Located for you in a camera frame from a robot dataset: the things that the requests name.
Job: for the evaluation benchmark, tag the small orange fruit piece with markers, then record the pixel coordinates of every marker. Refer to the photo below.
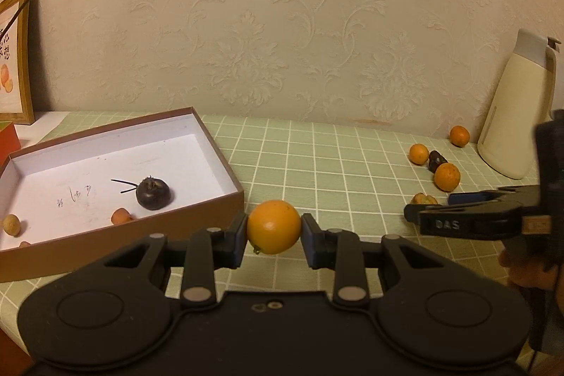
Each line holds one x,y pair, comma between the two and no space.
121,216

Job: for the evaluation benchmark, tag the cream thermos jug grey lid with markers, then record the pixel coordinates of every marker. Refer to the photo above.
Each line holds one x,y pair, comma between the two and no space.
529,90

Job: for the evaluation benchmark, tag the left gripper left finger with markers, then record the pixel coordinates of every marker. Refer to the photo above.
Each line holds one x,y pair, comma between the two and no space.
207,251

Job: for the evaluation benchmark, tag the operator right hand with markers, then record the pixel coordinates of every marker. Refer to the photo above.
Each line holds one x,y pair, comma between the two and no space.
529,273

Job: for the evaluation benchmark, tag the red cloth book box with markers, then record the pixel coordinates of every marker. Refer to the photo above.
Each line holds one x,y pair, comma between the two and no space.
9,141

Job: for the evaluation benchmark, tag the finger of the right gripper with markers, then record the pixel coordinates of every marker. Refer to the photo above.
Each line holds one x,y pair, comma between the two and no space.
493,220
526,194

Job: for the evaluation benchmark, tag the orange tangerine by jug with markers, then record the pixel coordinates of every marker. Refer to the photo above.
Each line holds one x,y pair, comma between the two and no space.
459,136

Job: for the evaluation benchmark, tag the small tan longan fruit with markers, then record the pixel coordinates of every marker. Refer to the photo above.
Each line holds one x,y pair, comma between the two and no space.
12,226

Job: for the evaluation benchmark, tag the walnut-like brown fruit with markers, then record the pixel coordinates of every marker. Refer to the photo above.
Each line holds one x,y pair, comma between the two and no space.
423,199

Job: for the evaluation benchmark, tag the green checked table mat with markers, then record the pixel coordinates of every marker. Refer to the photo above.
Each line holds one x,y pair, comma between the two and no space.
347,177

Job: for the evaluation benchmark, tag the brown cardboard box white inside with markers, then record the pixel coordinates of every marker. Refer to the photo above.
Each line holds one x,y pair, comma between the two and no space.
65,190

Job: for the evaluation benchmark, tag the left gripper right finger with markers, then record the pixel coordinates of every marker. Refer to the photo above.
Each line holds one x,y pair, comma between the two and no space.
340,251

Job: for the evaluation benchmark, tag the wooden picture frame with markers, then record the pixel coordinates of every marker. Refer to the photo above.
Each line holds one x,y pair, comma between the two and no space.
15,97

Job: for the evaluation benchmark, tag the small orange tangerine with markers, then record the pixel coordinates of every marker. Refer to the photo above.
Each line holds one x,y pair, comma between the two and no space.
418,154

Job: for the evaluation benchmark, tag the dark round water chestnut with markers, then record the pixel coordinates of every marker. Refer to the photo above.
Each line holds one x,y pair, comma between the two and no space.
153,193

